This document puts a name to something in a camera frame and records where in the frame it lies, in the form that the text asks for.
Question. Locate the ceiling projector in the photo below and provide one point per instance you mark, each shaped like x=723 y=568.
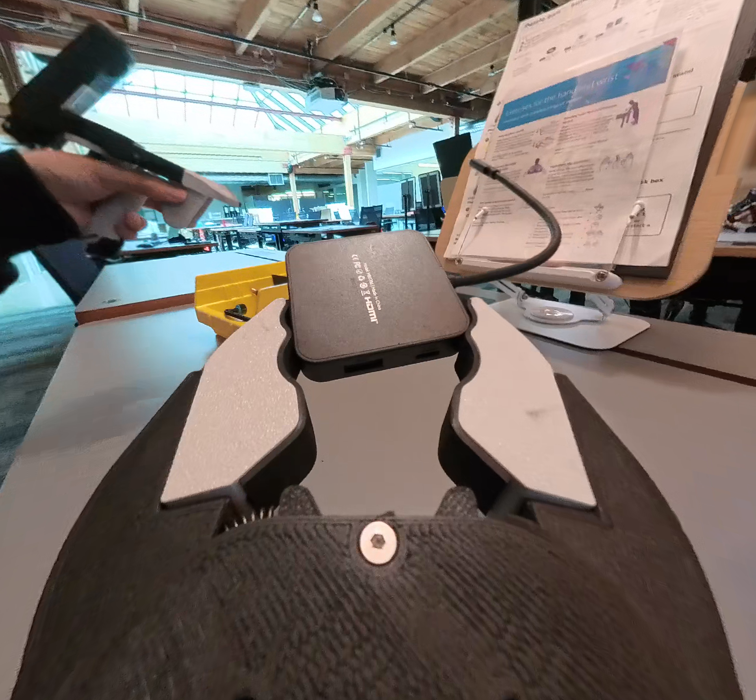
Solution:
x=326 y=102

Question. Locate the black rectangular panel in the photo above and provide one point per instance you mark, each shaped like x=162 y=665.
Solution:
x=452 y=156

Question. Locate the grey desk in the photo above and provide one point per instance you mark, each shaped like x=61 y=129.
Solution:
x=649 y=428

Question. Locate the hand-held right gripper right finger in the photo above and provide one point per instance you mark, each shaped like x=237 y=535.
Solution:
x=520 y=416

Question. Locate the white instruction sheet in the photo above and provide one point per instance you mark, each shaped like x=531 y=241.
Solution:
x=697 y=121

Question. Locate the person's left hand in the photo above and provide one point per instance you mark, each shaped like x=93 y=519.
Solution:
x=77 y=180

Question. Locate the yellow plastic bin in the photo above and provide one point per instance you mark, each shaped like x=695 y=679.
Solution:
x=218 y=292

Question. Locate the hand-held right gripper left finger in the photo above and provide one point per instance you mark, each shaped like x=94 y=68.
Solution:
x=236 y=416

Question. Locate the brown edged table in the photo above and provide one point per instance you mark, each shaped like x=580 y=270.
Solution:
x=147 y=280

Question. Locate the person's left forearm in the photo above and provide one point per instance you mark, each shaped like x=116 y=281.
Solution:
x=29 y=221

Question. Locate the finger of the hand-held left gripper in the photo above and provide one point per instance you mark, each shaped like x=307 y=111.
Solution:
x=184 y=214
x=206 y=189

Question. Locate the wooden document stand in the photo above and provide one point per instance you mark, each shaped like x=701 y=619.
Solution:
x=717 y=210

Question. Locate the row of background office desks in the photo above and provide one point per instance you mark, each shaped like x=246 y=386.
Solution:
x=283 y=227

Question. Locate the blue header exercise sheet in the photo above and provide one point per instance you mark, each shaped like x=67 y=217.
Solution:
x=561 y=180

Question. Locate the black square adapter hub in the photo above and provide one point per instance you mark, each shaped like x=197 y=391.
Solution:
x=366 y=292

